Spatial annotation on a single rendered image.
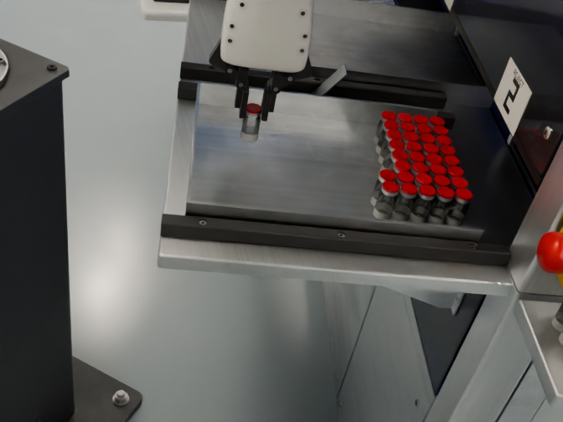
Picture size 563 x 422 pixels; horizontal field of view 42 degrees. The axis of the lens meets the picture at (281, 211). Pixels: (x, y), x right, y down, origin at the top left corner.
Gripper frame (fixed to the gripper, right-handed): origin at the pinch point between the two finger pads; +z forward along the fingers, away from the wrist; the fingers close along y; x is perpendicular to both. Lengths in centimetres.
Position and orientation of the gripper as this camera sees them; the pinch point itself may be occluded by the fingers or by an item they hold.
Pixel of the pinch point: (255, 100)
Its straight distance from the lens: 90.6
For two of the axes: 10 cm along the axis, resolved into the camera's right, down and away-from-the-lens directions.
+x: 0.4, 6.5, -7.6
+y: -9.8, -1.0, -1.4
